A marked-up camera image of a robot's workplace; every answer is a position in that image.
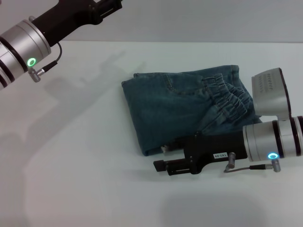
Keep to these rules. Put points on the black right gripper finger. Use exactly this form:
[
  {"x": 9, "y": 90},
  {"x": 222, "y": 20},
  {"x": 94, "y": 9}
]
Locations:
[
  {"x": 166, "y": 149},
  {"x": 160, "y": 166}
]

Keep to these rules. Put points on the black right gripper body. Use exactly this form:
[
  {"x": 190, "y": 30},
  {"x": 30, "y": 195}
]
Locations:
[{"x": 208, "y": 149}]

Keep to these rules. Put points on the blue denim shorts with print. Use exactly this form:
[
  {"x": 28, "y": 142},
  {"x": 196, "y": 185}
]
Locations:
[{"x": 165, "y": 108}]

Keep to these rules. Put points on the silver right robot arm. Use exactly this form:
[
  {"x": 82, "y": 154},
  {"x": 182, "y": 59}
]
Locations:
[{"x": 272, "y": 139}]

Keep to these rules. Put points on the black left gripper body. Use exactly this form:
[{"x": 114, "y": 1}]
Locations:
[{"x": 66, "y": 19}]

